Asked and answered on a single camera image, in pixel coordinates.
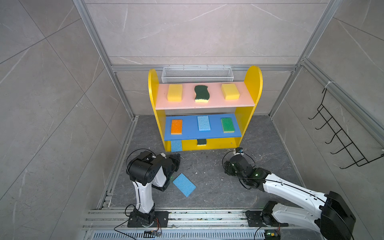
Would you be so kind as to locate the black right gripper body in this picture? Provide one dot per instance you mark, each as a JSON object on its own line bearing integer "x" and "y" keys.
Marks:
{"x": 231, "y": 171}

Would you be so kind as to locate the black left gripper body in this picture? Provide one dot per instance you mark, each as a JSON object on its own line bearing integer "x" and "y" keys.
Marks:
{"x": 175, "y": 165}

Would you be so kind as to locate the blue sponge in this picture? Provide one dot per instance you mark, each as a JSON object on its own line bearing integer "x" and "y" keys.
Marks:
{"x": 184, "y": 185}
{"x": 176, "y": 146}
{"x": 204, "y": 123}

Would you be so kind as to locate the dark green sponge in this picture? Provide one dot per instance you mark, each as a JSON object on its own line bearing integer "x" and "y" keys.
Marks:
{"x": 202, "y": 94}
{"x": 201, "y": 142}

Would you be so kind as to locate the orange sponge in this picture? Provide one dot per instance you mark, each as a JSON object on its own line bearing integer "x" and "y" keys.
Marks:
{"x": 176, "y": 127}

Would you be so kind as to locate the bright green sponge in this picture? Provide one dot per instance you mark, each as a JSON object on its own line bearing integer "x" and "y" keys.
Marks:
{"x": 227, "y": 125}

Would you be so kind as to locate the yellow sponge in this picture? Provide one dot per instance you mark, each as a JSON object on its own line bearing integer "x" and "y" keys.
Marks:
{"x": 230, "y": 92}
{"x": 175, "y": 93}

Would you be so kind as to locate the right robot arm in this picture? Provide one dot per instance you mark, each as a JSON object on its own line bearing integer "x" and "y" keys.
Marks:
{"x": 327, "y": 214}

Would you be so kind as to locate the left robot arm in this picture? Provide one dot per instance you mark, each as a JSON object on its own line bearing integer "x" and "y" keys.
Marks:
{"x": 149, "y": 171}

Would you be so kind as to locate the yellow shelf with coloured boards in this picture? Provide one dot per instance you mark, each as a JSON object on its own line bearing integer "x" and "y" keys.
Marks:
{"x": 241, "y": 111}

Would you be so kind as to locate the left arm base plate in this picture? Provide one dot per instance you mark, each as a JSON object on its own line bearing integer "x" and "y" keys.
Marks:
{"x": 152, "y": 219}

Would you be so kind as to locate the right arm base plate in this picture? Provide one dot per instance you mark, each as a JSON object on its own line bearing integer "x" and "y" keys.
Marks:
{"x": 262, "y": 219}

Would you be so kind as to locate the white wire mesh basket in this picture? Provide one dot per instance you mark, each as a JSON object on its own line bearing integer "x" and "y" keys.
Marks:
{"x": 181, "y": 75}

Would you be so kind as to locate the aluminium mounting rail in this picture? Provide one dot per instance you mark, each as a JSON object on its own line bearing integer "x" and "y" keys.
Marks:
{"x": 181, "y": 224}

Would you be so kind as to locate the black wire hook rack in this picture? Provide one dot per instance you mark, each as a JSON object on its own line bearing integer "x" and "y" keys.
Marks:
{"x": 339, "y": 133}

